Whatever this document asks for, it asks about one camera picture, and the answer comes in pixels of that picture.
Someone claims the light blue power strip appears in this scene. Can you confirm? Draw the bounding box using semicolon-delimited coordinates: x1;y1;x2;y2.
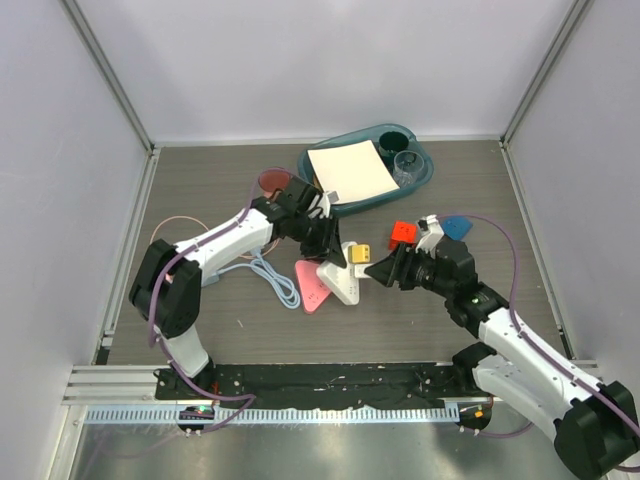
201;272;220;288

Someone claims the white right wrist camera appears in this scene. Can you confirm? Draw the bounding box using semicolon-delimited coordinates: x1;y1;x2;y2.
416;215;445;256

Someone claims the clear glass cup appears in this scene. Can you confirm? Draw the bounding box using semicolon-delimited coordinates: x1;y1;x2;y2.
392;150;425;188

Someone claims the white plug adapter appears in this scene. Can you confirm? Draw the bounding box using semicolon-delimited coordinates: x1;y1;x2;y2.
350;264;371;280

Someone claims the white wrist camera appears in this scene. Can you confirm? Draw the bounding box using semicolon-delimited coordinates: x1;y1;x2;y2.
416;215;445;256
307;191;339;218

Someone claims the teal plastic tray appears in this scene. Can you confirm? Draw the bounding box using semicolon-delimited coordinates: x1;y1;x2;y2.
297;123;434;218

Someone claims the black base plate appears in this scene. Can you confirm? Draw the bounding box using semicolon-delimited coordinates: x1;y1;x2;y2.
154;360;496;412

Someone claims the blue cube socket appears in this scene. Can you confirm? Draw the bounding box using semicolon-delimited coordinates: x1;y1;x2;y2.
439;215;473;241

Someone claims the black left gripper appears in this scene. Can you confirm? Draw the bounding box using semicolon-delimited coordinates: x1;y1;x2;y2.
289;212;345;268

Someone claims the yellow plug adapter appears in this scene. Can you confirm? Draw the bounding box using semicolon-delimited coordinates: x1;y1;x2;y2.
347;244;371;264

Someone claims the light blue power cord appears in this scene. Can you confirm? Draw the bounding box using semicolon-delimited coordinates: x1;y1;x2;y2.
217;249;301;310

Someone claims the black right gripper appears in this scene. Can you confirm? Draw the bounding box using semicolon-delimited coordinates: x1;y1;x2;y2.
367;240;454;298

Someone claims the pink charging cable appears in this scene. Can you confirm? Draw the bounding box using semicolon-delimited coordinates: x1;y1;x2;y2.
151;215;281;260

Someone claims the red cube socket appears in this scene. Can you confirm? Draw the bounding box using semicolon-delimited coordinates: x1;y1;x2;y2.
388;221;418;251

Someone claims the perforated cable duct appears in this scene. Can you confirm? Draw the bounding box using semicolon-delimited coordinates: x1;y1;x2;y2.
85;403;459;425

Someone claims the white paper sheet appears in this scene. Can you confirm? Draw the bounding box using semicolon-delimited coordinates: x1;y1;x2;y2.
307;140;399;204

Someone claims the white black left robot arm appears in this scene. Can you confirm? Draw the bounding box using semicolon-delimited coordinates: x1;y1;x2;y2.
129;177;347;399

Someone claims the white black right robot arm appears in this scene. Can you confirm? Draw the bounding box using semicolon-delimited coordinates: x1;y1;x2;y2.
365;238;639;479

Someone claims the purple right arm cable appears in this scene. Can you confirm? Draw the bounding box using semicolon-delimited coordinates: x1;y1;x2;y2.
434;214;640;474

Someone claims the white triangular power strip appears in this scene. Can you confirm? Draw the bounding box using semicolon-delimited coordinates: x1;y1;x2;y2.
317;241;360;306

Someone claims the pink triangular power strip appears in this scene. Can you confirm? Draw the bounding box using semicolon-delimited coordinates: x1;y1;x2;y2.
295;260;332;314

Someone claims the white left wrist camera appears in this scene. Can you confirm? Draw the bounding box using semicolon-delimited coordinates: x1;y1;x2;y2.
307;191;339;218

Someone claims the dark green cup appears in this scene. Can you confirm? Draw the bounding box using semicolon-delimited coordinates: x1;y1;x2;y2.
378;131;409;158

